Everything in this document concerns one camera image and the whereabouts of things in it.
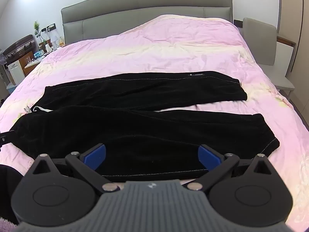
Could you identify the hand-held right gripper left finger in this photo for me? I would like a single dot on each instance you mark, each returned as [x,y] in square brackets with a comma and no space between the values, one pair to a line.
[95,157]

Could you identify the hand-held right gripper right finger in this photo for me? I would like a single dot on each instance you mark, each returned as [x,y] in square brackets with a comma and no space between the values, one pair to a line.
[208,157]

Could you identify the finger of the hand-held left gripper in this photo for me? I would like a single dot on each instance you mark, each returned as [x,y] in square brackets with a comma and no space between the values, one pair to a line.
[6,137]

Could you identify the black pants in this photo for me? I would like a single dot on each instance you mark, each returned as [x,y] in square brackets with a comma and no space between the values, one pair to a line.
[144,130]

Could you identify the person's dark clothing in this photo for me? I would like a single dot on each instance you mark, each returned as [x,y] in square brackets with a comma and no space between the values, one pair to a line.
[8,193]

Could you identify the white storage box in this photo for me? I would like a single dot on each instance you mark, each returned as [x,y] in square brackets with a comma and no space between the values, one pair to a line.
[15,72]

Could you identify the cluttered bedside table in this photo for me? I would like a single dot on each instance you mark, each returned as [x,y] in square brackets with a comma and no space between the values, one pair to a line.
[36,58]

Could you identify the purple fuzzy cloth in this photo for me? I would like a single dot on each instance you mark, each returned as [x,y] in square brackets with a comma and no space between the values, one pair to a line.
[6,225]

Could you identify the black hard case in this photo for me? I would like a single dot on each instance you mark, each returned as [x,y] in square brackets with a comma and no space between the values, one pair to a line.
[18,46]

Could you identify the green potted plant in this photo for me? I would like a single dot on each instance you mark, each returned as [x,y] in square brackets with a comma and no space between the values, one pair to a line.
[36,27]

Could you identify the pink floral duvet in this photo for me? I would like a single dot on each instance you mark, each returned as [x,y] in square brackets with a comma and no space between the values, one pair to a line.
[144,48]

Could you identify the grey upholstered chair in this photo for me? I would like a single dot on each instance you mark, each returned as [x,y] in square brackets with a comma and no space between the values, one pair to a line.
[260,41]

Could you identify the black wall socket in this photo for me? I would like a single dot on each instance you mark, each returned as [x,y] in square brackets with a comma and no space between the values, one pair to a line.
[51,27]

